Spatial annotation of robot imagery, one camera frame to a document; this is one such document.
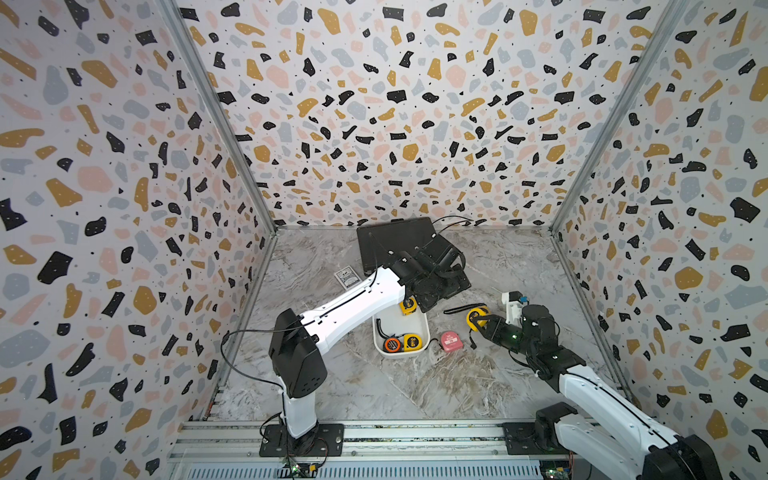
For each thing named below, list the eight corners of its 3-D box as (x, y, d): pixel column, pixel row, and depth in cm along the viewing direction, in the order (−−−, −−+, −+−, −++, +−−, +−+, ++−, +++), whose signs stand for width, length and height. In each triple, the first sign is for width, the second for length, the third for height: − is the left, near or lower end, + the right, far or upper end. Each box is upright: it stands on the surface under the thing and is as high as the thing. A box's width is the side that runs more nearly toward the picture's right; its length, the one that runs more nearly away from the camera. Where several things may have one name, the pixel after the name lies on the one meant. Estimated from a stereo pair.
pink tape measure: (446, 354, 90) (447, 351, 89) (438, 336, 94) (439, 333, 93) (462, 349, 92) (464, 346, 90) (454, 331, 95) (455, 328, 94)
